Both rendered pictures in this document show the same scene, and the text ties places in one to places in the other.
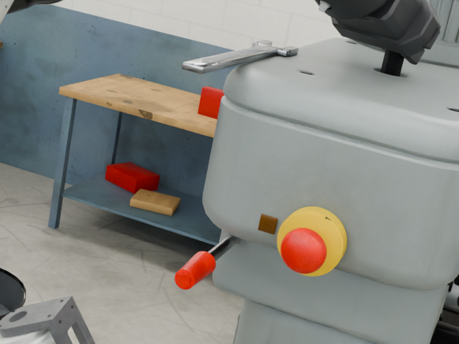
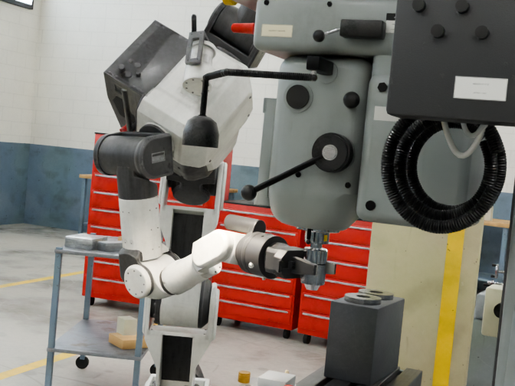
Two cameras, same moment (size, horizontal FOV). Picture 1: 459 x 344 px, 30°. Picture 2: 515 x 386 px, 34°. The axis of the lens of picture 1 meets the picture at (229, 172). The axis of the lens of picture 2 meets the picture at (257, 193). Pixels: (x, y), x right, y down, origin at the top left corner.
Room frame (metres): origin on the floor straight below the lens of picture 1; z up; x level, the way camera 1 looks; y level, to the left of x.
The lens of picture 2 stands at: (0.96, -1.80, 1.45)
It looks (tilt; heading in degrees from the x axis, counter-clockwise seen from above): 3 degrees down; 95
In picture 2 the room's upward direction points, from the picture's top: 5 degrees clockwise
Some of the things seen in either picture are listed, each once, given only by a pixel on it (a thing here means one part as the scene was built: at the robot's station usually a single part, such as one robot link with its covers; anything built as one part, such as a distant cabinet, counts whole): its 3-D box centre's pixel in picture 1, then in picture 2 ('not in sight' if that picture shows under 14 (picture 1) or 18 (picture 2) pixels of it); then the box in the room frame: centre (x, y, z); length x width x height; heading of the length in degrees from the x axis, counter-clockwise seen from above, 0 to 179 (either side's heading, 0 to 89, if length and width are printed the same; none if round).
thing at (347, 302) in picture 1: (355, 237); (358, 34); (0.98, -0.16, 1.68); 0.34 x 0.24 x 0.10; 163
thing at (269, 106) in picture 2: not in sight; (271, 152); (0.83, -0.12, 1.44); 0.04 x 0.04 x 0.21; 73
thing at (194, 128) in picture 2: not in sight; (201, 130); (0.69, -0.12, 1.47); 0.07 x 0.07 x 0.06
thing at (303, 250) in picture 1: (304, 248); not in sight; (0.69, -0.08, 1.76); 0.04 x 0.03 x 0.04; 73
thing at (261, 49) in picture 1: (242, 55); not in sight; (0.82, 0.01, 1.89); 0.24 x 0.04 x 0.01; 162
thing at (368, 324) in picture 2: not in sight; (365, 333); (1.07, 0.34, 1.01); 0.22 x 0.12 x 0.20; 69
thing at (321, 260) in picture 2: not in sight; (313, 268); (0.94, -0.15, 1.23); 0.05 x 0.05 x 0.06
